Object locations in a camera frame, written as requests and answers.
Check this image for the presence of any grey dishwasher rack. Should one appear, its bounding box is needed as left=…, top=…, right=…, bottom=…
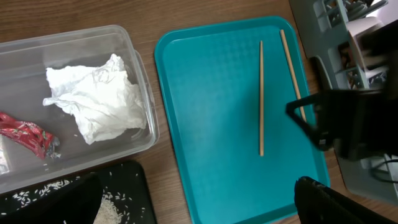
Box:
left=289, top=0, right=397, bottom=205

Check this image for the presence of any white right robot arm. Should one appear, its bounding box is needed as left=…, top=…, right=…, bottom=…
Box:
left=285, top=21, right=397, bottom=161

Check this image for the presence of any red wrapper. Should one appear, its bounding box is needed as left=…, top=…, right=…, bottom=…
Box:
left=1, top=112, right=60, bottom=159

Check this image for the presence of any clear plastic waste bin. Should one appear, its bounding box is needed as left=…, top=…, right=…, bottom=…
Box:
left=1, top=25, right=159, bottom=193

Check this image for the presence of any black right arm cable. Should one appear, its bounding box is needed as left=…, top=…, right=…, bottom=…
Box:
left=369, top=154, right=398, bottom=184

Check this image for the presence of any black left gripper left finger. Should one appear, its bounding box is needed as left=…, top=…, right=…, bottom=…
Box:
left=1, top=174, right=103, bottom=224

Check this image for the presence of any cooked white rice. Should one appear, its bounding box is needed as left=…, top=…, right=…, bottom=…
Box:
left=0, top=170, right=147, bottom=224

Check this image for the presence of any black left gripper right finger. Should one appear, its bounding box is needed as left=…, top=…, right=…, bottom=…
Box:
left=294, top=176, right=395, bottom=224

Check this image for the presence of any white tissue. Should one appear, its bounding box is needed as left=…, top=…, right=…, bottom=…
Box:
left=42, top=54, right=147, bottom=145

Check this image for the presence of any black waste tray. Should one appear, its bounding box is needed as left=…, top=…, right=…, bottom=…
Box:
left=0, top=160, right=158, bottom=224

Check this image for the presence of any teal plastic tray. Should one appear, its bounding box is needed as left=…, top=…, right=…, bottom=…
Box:
left=155, top=16, right=330, bottom=223

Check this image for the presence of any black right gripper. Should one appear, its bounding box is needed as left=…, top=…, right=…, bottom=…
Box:
left=286, top=90, right=397, bottom=161

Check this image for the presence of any white small bowl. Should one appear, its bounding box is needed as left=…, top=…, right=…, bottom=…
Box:
left=346, top=17, right=386, bottom=72

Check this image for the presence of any wooden chopstick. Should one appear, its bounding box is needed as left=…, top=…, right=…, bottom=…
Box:
left=259, top=41, right=264, bottom=157
left=279, top=29, right=308, bottom=123

